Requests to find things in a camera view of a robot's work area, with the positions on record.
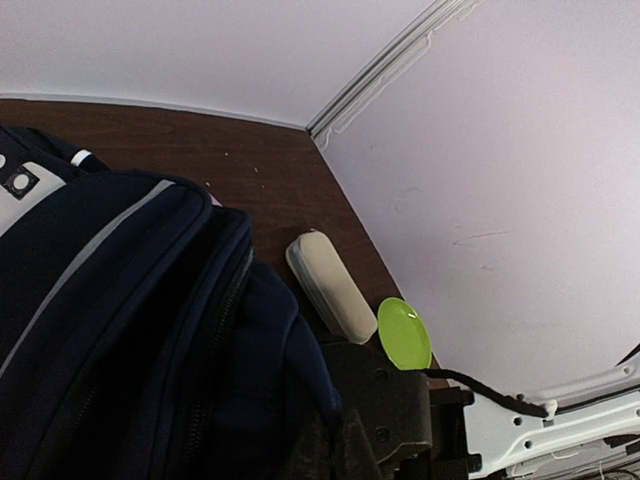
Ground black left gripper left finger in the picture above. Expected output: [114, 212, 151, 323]
[289, 411, 340, 479]

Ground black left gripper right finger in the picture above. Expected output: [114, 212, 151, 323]
[339, 409, 382, 479]

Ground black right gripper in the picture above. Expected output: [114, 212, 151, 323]
[323, 343, 475, 479]

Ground navy blue student backpack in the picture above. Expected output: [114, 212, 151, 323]
[1, 126, 342, 479]

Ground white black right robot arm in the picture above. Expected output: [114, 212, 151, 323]
[323, 343, 639, 479]

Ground green plate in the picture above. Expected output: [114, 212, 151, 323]
[377, 297, 432, 371]

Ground beige glasses case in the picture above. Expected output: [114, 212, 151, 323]
[285, 230, 377, 345]

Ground purple smartphone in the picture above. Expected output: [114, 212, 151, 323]
[210, 195, 223, 207]

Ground right aluminium frame post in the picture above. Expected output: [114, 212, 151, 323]
[306, 0, 481, 151]

